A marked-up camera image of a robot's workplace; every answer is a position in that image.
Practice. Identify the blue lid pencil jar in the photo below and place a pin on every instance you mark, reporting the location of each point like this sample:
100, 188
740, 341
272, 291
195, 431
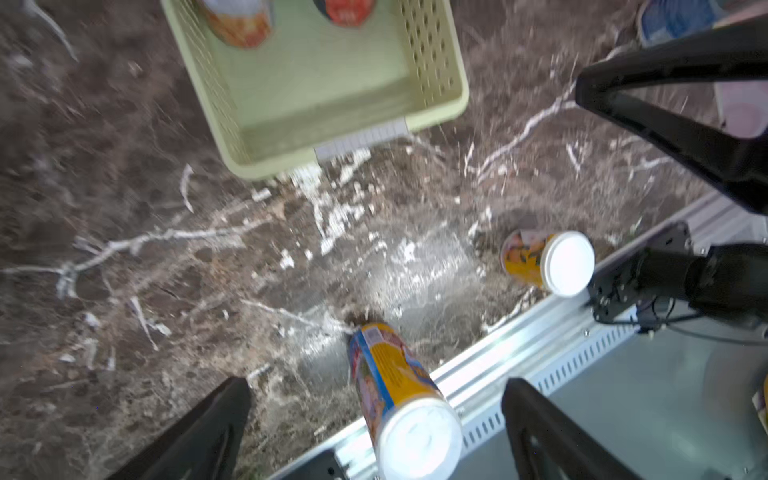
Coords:
661, 21

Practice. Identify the white lid can back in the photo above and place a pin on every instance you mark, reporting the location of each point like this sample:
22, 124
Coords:
240, 23

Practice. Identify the green lid vegetable can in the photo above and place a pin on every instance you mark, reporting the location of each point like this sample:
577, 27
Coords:
346, 13

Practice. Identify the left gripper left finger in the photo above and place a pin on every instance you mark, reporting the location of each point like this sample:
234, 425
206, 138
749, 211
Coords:
203, 444

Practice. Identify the green plastic basket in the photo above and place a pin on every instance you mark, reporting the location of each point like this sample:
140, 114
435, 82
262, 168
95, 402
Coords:
313, 91

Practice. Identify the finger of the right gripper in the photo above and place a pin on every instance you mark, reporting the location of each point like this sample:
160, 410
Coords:
734, 166

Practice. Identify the white lid yellow can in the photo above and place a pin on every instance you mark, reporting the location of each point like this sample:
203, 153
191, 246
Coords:
415, 432

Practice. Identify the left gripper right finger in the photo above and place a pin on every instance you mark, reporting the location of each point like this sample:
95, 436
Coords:
547, 444

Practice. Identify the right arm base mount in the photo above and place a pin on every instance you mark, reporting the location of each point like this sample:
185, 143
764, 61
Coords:
616, 296

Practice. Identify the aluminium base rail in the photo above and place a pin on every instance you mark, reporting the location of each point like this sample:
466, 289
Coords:
674, 404

